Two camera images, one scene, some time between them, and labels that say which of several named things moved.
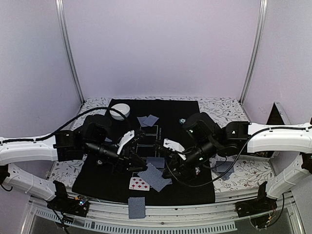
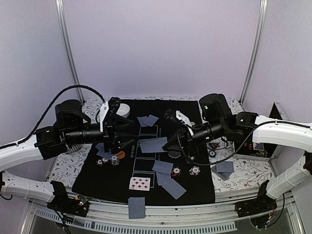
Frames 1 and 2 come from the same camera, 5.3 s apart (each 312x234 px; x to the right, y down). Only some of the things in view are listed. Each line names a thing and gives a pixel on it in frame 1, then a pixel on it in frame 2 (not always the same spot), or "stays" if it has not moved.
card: (150, 120) stays
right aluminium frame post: (263, 12) stays
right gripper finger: (169, 172) to (174, 143)
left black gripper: (127, 155) to (113, 143)
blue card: (141, 120) stays
